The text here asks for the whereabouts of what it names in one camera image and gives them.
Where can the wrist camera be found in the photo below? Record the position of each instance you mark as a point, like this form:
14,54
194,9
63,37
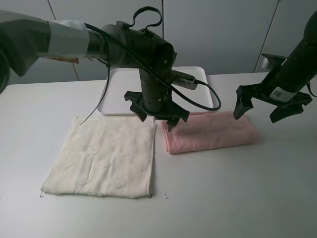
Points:
272,61
183,80

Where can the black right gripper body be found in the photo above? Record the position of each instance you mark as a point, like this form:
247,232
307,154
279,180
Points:
281,87

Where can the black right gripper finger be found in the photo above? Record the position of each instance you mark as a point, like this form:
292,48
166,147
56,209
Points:
280,112
243,104

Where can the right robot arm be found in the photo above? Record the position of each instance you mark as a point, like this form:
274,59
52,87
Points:
307,48

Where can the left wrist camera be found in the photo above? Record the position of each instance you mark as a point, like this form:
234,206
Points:
183,80

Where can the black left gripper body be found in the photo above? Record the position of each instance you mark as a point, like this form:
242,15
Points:
155,99

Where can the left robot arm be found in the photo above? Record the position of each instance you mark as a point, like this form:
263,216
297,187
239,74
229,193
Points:
25,39

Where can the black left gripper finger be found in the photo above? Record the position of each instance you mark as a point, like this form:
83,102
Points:
138,112
171,123

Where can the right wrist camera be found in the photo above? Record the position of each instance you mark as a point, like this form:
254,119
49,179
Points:
272,61

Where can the white plastic tray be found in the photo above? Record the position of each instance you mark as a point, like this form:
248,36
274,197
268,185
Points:
127,79

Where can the pink towel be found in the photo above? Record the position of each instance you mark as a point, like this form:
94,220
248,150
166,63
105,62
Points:
209,131

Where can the cream white towel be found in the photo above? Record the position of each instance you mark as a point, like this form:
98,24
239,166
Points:
105,156

